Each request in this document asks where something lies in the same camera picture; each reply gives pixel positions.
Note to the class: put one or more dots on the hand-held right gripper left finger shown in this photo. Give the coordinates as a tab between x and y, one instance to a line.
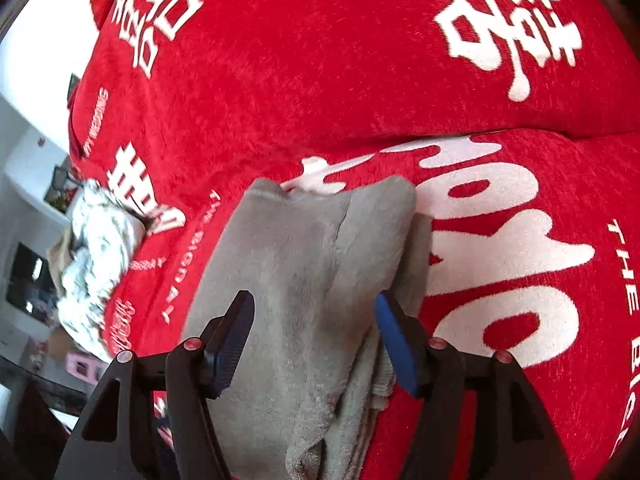
232	345

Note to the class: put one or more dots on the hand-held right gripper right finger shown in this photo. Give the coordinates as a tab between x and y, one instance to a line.
400	350

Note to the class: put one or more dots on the grey knit sweater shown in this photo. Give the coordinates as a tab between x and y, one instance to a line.
300	260

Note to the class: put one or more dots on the pink box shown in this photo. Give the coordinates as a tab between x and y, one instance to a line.
80	367

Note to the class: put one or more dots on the white floral cloth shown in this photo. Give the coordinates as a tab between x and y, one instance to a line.
100	255

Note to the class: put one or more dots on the black screen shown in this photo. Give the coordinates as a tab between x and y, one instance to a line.
30	280

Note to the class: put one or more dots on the red printed sofa cover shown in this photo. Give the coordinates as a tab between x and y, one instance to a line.
325	85

